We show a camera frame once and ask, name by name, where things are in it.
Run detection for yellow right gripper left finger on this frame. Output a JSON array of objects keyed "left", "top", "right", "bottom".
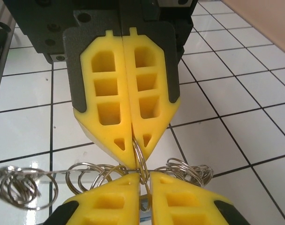
[{"left": 47, "top": 174, "right": 142, "bottom": 225}]

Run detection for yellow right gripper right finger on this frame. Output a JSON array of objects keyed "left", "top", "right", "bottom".
[{"left": 149, "top": 172, "right": 248, "bottom": 225}]

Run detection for bunch of silver keyrings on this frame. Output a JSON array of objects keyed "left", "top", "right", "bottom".
[{"left": 0, "top": 138, "right": 215, "bottom": 211}]

